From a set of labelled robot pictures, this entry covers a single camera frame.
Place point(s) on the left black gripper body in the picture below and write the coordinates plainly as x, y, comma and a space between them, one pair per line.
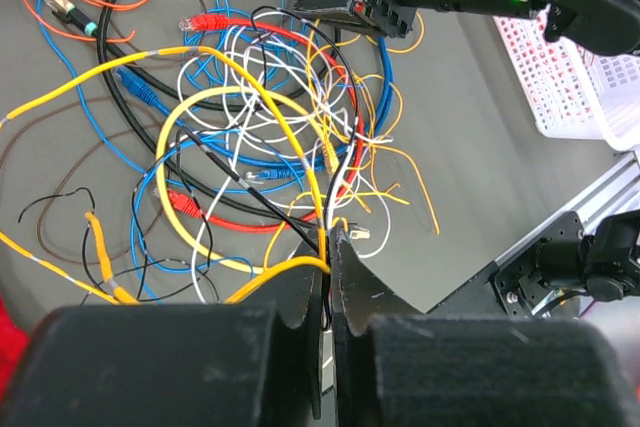
185, 365

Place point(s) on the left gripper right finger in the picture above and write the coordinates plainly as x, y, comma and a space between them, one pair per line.
357, 295

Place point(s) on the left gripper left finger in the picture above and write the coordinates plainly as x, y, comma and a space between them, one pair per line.
295, 297

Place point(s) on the red patterned cloth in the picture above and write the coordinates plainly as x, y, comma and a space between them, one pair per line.
13, 342

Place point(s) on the right white plastic basket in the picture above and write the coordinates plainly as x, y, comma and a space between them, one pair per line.
573, 93

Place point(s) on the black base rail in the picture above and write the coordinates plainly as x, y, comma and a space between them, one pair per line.
510, 285

